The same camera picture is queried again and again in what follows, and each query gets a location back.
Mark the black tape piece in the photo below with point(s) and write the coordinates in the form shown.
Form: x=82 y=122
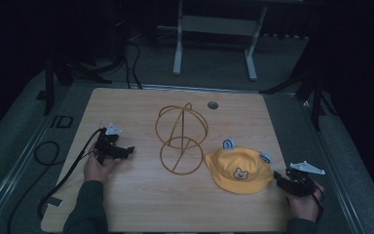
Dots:
x=54 y=202

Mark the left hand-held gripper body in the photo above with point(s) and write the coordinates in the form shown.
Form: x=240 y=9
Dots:
x=107 y=147

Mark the black tripod stand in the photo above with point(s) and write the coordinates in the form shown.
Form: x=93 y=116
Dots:
x=311 y=84
x=61 y=70

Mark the yellow bear hat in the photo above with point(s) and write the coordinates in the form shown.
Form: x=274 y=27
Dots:
x=240 y=170

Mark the person's left hand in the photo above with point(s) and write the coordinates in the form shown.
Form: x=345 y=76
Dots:
x=98 y=169

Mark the grey round table grommet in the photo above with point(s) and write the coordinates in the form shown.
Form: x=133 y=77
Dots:
x=213 y=105

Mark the person's right hand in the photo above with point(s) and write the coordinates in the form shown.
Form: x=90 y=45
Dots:
x=305 y=206

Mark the white metal table frame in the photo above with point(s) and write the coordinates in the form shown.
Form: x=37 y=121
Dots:
x=216 y=25

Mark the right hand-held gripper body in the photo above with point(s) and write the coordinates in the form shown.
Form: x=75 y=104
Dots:
x=300 y=182

